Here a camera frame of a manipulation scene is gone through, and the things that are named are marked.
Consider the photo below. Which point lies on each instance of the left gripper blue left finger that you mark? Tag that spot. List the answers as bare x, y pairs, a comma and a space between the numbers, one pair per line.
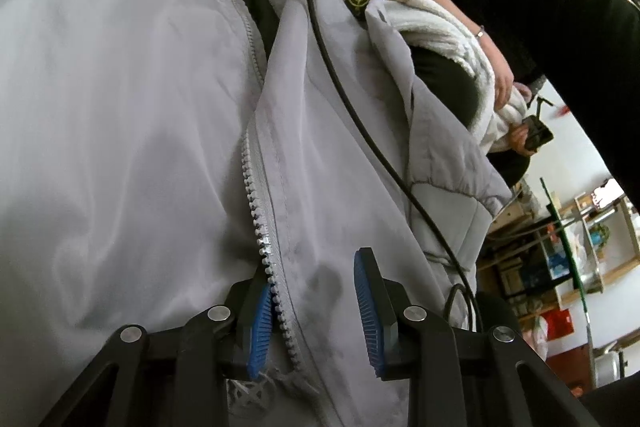
250, 302

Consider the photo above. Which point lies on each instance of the bystander bare hand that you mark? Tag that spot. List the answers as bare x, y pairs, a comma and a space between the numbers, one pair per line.
504, 80

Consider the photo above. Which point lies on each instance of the white fleece garment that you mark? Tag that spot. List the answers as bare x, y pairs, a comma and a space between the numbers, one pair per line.
425, 24

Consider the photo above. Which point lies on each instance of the person in black shirt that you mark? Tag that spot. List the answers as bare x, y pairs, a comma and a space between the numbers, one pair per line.
589, 49

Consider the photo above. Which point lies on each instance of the wooden shelf unit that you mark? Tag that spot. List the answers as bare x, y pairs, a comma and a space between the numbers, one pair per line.
523, 260

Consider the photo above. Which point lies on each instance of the green mop handle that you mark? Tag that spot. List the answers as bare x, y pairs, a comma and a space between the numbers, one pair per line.
561, 224

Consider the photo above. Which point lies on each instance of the light grey zip jacket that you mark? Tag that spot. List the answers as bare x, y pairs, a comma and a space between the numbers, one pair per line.
154, 152

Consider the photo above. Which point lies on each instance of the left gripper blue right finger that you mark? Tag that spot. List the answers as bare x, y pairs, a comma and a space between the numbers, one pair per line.
378, 317

